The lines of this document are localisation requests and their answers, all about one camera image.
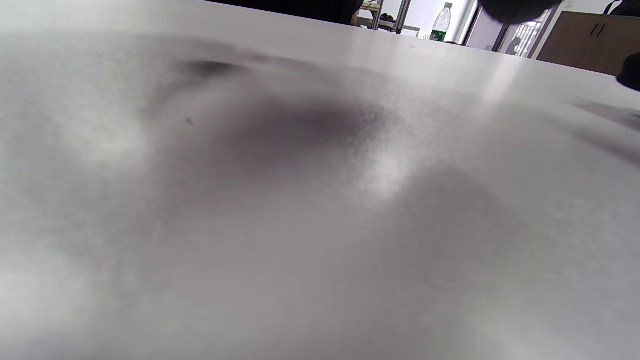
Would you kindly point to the person's left hand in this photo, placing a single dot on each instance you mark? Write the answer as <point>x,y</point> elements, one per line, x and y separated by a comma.
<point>517,10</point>

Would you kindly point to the dark framed glass door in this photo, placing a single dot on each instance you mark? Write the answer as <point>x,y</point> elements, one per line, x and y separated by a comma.
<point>525,40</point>

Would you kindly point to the dark brown wooden cabinet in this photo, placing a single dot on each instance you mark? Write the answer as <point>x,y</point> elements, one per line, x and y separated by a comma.
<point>585,45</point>

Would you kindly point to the clear plastic water bottle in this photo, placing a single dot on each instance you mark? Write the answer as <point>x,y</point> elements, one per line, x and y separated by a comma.
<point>441,22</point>

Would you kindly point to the black bag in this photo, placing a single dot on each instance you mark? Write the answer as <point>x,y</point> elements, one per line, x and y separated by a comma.
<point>627,7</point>

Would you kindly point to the aluminium frame rack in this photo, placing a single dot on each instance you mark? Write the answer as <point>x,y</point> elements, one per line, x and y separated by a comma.
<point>376,15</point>

